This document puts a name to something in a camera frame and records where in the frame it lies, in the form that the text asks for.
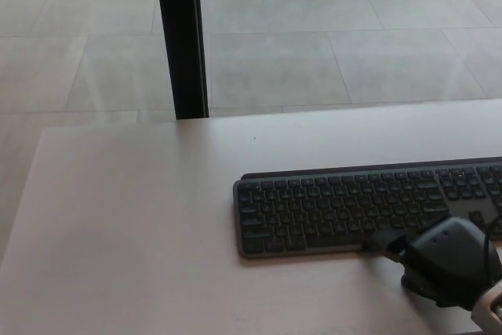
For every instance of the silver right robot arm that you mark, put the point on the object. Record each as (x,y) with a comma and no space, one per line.
(488,309)

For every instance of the black vertical window frame post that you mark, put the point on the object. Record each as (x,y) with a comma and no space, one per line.
(180,37)

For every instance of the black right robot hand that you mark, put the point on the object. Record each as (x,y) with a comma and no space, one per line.
(451,260)

